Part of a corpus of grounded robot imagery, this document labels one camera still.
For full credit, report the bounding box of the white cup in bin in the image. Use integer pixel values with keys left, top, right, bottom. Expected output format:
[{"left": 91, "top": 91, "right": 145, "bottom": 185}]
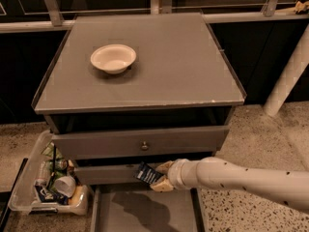
[{"left": 54, "top": 176, "right": 76, "bottom": 197}]

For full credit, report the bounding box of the white diagonal post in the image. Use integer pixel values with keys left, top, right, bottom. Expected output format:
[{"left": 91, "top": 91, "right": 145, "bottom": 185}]
[{"left": 263, "top": 25, "right": 309, "bottom": 117}]

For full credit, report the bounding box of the green chip bag in bin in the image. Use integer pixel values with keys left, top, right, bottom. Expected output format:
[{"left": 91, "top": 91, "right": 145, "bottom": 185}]
[{"left": 42, "top": 141, "right": 63, "bottom": 159}]

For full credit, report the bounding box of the grey bottom drawer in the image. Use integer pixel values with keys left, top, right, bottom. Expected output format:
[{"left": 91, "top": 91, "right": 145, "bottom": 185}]
[{"left": 90, "top": 183, "right": 209, "bottom": 232}]

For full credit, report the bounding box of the white paper bowl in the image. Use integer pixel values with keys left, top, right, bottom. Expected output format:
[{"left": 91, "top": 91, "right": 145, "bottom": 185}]
[{"left": 90, "top": 44, "right": 137, "bottom": 74}]

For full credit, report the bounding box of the grey drawer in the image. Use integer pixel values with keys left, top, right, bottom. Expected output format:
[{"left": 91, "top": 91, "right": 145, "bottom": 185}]
[
  {"left": 52, "top": 126, "right": 229, "bottom": 160},
  {"left": 74, "top": 159, "right": 216, "bottom": 186},
  {"left": 90, "top": 183, "right": 209, "bottom": 232}
]

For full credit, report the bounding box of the blue snack bag in bin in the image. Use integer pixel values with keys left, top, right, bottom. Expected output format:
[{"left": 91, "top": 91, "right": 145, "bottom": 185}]
[{"left": 35, "top": 186, "right": 69, "bottom": 205}]

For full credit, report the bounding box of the clear plastic bottle in bin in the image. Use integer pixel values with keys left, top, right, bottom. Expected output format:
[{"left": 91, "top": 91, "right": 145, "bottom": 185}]
[{"left": 35, "top": 161, "right": 50, "bottom": 187}]

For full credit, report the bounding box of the grey drawer cabinet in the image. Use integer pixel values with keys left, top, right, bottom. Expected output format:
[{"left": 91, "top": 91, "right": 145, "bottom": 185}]
[{"left": 31, "top": 12, "right": 248, "bottom": 188}]

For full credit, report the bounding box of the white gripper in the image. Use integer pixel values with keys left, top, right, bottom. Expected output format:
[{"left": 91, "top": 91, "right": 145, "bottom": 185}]
[{"left": 150, "top": 159, "right": 187, "bottom": 192}]

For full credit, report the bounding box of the clear plastic bin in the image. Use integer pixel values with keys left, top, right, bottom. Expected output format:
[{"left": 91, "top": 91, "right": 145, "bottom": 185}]
[{"left": 9, "top": 130, "right": 89, "bottom": 216}]

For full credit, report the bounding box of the grey middle drawer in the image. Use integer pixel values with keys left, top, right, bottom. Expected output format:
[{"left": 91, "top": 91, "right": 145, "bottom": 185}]
[{"left": 74, "top": 159, "right": 216, "bottom": 186}]

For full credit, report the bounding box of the green can in bin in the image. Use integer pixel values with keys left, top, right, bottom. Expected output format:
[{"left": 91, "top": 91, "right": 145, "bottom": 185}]
[{"left": 48, "top": 159, "right": 68, "bottom": 171}]

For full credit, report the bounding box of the grey top drawer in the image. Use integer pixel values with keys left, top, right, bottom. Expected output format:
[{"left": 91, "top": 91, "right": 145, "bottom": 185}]
[{"left": 52, "top": 126, "right": 229, "bottom": 160}]

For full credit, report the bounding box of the metal railing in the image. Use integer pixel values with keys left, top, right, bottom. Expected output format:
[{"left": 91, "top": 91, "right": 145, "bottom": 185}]
[{"left": 0, "top": 0, "right": 308, "bottom": 34}]

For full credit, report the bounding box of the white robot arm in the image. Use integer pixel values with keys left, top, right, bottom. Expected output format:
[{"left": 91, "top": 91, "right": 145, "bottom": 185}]
[{"left": 151, "top": 157, "right": 309, "bottom": 214}]

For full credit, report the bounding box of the yellow sponge in bin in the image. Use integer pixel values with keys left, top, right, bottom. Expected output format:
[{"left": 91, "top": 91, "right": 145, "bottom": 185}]
[{"left": 69, "top": 186, "right": 83, "bottom": 206}]

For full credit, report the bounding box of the blue rxbar blueberry bar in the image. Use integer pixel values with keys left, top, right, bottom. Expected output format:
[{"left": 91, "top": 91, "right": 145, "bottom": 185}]
[{"left": 134, "top": 162, "right": 162, "bottom": 184}]

